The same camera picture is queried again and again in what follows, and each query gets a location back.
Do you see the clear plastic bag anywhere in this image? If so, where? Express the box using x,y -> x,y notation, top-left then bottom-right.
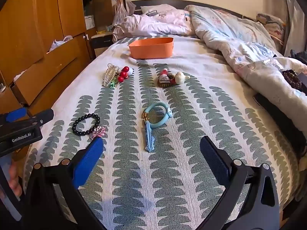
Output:
111,0 -> 136,27

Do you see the dark nightstand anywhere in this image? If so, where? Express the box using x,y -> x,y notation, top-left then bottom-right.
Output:
90,32 -> 114,58

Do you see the dark brown knit cloth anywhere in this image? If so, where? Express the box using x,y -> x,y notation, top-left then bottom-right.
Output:
282,69 -> 303,90

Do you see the light blue bracelet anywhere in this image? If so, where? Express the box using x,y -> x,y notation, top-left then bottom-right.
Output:
143,103 -> 173,128

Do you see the white pillow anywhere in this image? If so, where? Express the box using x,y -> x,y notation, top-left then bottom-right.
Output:
140,4 -> 179,15

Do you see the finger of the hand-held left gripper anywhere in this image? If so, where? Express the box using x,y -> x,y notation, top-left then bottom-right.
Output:
0,107 -> 27,123
26,108 -> 54,128

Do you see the patterned pillow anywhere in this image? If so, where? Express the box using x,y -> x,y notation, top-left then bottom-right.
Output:
255,13 -> 287,37

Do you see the pink butterfly hair clip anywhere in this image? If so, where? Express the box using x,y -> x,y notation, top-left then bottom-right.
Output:
89,126 -> 107,140

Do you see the white blue plastic bag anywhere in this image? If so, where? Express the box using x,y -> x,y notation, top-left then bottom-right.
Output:
49,35 -> 73,52

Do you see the santa hair clip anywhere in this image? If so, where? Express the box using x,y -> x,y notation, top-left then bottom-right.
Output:
158,68 -> 173,84

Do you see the light blue hair clip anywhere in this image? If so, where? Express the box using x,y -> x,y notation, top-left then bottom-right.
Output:
144,121 -> 156,152

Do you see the black bead bracelet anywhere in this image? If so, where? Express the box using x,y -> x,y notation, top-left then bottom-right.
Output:
72,113 -> 101,135

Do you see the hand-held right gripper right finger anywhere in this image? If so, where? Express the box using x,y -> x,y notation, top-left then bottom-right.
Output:
200,136 -> 281,230

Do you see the silver claw hair clip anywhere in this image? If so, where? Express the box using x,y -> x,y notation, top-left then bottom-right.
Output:
103,63 -> 120,87

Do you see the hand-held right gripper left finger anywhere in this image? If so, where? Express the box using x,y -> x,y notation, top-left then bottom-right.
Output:
24,138 -> 106,230

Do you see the wooden wardrobe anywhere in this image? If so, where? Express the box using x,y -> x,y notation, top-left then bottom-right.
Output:
0,0 -> 96,115

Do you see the white floral duvet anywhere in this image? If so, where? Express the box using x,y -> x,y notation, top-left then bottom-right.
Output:
185,5 -> 307,135

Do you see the cream shell hair clip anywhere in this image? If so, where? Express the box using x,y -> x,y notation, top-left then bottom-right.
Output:
175,72 -> 191,85

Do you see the orange storage basket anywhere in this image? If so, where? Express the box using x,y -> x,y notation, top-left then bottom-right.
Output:
128,37 -> 174,59

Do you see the white pink crumpled blanket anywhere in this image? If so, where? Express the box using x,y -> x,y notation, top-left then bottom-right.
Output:
113,10 -> 195,41

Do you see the brown wooden bead bracelet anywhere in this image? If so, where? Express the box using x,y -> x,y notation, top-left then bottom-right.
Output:
157,73 -> 178,87

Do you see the person's left hand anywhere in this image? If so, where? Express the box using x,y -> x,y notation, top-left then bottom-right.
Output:
9,162 -> 23,197

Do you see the dark bed headboard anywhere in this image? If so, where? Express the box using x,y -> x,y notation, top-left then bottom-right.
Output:
131,0 -> 257,21

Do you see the red berry pompom hair tie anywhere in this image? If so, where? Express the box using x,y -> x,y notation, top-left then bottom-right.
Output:
117,66 -> 134,83

